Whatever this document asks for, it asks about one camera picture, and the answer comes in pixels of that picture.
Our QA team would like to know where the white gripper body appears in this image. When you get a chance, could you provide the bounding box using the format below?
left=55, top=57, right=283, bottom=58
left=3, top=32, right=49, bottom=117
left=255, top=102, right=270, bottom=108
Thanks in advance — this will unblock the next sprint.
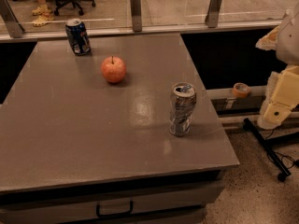
left=276, top=3, right=299, bottom=65

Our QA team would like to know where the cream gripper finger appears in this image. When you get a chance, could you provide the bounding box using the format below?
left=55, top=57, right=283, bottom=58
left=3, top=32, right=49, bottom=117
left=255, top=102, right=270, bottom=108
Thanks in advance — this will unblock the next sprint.
left=255, top=26, right=279, bottom=50
left=257, top=65, right=299, bottom=130

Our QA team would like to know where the red apple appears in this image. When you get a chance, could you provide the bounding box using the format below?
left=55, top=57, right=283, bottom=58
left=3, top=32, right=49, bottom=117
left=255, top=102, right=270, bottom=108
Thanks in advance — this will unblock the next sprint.
left=101, top=56, right=126, bottom=84

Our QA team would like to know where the silver redbull can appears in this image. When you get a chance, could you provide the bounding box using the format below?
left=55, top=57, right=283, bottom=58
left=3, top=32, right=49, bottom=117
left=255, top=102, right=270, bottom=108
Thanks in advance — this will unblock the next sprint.
left=169, top=82, right=197, bottom=137

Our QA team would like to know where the blue pepsi can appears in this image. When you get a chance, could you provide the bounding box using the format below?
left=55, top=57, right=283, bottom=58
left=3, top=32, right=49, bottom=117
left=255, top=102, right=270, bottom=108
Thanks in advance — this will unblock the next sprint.
left=65, top=19, right=91, bottom=55

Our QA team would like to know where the orange tape roll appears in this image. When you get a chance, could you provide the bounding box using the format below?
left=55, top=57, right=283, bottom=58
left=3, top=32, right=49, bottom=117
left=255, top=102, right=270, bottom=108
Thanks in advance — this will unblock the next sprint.
left=232, top=82, right=250, bottom=98

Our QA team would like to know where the black wheeled stand base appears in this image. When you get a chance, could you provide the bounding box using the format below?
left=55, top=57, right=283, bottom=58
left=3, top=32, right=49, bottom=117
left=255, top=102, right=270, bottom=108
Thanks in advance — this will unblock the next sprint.
left=243, top=119, right=299, bottom=182

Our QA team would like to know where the grey drawer front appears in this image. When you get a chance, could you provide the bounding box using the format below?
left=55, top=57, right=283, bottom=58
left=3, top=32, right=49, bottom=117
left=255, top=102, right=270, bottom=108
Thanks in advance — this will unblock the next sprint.
left=0, top=180, right=224, bottom=224

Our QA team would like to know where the yellow shoe near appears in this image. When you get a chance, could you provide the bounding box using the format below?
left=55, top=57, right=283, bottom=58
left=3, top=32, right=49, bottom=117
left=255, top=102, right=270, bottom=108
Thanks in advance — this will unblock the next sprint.
left=32, top=15, right=54, bottom=27

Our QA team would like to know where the yellow shoe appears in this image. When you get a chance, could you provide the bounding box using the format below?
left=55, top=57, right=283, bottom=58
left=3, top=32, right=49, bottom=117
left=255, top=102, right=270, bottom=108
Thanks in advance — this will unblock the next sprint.
left=32, top=15, right=54, bottom=27
left=32, top=6, right=52, bottom=16

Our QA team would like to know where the yellow shoe far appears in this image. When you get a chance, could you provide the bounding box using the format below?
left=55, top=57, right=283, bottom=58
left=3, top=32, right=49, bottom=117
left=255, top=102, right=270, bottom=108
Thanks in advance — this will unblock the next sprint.
left=32, top=6, right=52, bottom=16

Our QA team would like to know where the metal bracket right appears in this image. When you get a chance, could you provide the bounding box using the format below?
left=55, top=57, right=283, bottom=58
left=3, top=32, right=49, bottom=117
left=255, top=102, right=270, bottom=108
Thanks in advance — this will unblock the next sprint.
left=205, top=0, right=222, bottom=28

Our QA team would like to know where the metal bracket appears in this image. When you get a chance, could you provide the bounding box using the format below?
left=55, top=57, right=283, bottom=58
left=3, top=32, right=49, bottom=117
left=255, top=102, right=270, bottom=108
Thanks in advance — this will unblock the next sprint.
left=0, top=0, right=24, bottom=38
left=205, top=0, right=222, bottom=28
left=130, top=0, right=142, bottom=32

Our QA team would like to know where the metal bracket middle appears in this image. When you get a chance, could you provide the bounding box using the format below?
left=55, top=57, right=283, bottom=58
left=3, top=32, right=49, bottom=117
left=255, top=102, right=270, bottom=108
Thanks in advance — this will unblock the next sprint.
left=130, top=0, right=142, bottom=32

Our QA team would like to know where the black drawer handle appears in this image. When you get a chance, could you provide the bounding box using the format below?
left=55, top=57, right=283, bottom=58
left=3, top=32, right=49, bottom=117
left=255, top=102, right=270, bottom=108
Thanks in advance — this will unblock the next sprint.
left=95, top=201, right=134, bottom=219

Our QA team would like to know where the metal bracket left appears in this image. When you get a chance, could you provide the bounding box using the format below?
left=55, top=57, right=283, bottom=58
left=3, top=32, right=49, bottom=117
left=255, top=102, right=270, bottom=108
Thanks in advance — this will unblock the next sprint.
left=0, top=0, right=24, bottom=38

